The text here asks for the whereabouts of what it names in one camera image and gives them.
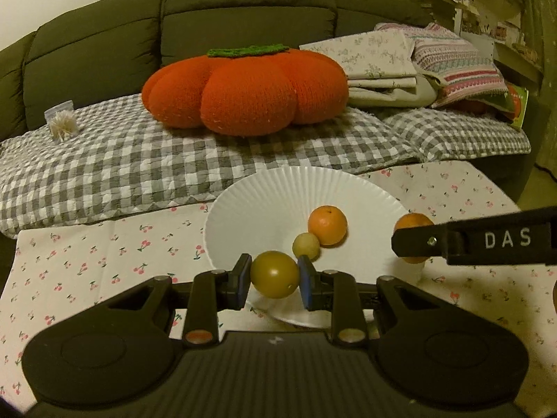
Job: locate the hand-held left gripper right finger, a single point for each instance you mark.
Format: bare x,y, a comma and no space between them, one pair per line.
306,285

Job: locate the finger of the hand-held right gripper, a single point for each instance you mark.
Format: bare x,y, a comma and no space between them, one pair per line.
422,244

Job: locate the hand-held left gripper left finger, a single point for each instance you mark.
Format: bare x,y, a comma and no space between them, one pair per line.
241,281

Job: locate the orange tangerine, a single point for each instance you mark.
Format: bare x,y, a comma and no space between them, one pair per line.
327,225
413,222

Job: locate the large yellow-green tomato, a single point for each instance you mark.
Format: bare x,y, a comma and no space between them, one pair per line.
274,275

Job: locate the small yellow-green tomato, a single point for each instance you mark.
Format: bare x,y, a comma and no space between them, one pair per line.
305,246

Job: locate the white ribbed plate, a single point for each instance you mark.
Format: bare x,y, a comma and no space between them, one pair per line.
270,200

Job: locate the small grey checked blanket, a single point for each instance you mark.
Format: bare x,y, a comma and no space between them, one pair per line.
461,135

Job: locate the cherry print tablecloth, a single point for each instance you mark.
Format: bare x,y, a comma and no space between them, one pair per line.
108,261

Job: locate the green book with orange picture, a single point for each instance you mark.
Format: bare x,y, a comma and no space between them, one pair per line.
518,104

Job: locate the large grey checked blanket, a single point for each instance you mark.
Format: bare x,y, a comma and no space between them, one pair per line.
130,161

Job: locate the striped patterned blanket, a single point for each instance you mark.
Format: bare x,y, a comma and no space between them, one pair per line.
457,61

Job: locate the orange persimmon cushion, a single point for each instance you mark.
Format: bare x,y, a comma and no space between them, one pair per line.
248,91

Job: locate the folded floral cloth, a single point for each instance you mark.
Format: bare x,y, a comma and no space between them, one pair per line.
374,56

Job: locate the clear cotton swab box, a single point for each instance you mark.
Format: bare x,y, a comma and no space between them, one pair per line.
62,124

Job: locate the olive green sofa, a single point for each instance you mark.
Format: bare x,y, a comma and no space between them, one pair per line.
239,13

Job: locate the wall bookshelf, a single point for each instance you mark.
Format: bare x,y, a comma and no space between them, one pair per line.
500,8

